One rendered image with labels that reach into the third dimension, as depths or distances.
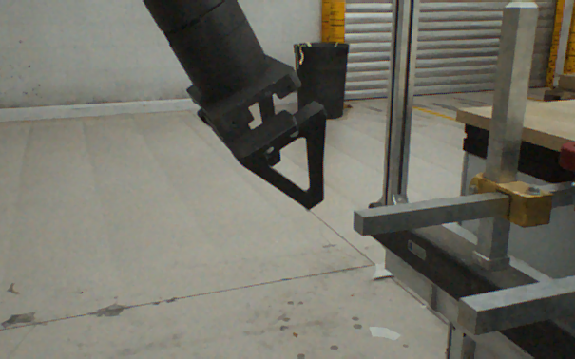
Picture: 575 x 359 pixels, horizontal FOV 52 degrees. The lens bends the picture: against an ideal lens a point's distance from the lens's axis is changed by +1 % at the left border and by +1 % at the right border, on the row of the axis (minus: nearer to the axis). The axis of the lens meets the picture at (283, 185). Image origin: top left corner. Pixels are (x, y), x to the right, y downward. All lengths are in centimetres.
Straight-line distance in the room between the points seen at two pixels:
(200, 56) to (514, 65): 65
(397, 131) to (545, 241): 36
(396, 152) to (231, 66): 88
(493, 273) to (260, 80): 72
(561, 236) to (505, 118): 34
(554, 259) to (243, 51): 95
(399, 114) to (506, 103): 32
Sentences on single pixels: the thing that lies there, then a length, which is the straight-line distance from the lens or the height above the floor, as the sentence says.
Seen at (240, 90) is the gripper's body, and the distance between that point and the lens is 41.
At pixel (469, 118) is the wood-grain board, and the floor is 89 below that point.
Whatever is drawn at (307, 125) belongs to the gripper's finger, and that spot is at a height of 106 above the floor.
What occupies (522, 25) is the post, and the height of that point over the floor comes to 110.
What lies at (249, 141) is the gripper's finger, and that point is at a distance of 38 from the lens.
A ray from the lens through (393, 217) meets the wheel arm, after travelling 86.
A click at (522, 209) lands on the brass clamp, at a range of 96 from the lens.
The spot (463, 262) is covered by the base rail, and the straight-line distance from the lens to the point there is 108.
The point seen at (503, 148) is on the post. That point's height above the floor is 91.
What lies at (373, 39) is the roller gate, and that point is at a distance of 703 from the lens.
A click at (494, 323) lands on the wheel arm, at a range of 68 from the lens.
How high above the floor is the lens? 114
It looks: 18 degrees down
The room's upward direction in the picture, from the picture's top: straight up
